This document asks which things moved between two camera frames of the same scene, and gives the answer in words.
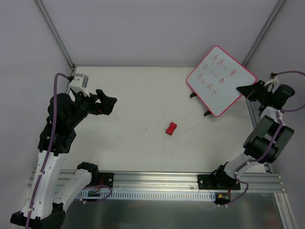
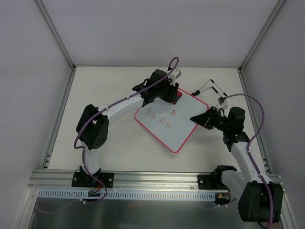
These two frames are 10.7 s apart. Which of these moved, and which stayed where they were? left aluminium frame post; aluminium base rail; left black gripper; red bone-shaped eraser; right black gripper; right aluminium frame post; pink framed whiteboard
Moved: right black gripper; left black gripper; pink framed whiteboard; red bone-shaped eraser
Stayed: aluminium base rail; left aluminium frame post; right aluminium frame post
